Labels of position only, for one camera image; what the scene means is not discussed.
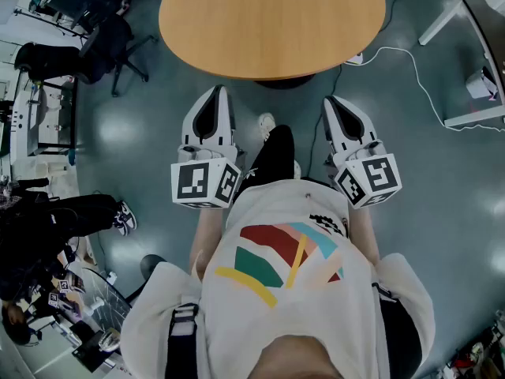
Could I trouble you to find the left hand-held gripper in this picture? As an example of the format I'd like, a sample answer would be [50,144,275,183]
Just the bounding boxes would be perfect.
[170,84,241,209]

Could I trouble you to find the black table base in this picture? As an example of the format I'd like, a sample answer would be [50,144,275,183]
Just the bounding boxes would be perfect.
[252,73,316,91]

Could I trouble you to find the white equipment cart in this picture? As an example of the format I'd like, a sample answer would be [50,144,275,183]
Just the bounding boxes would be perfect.
[9,69,78,157]

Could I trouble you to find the white-legged desk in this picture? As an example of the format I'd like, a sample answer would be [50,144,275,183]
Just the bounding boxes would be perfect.
[417,0,505,129]

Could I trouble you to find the person's white printed T-shirt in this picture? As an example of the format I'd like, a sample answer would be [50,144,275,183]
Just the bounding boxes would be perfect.
[120,178,437,379]

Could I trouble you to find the glass-topped desk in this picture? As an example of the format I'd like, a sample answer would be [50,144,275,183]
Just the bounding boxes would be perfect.
[58,268,133,370]

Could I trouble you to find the person's right forearm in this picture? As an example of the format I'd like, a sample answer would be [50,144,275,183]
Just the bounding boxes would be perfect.
[350,206,382,267]

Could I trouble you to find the person's face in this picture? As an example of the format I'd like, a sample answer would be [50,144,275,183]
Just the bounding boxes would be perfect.
[247,334,344,379]

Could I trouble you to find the black backpack strap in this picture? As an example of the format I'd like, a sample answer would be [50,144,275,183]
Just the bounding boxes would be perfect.
[165,302,200,379]
[372,282,424,379]

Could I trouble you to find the person's black trousers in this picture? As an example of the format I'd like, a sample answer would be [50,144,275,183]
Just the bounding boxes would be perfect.
[234,124,297,201]

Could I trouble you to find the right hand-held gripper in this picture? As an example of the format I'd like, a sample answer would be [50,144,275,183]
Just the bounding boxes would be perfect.
[321,95,403,211]

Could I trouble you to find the white floor cable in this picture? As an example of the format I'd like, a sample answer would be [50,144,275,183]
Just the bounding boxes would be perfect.
[357,45,505,133]

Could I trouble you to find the person's left forearm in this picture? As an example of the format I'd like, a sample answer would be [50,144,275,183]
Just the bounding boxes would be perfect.
[188,206,229,280]

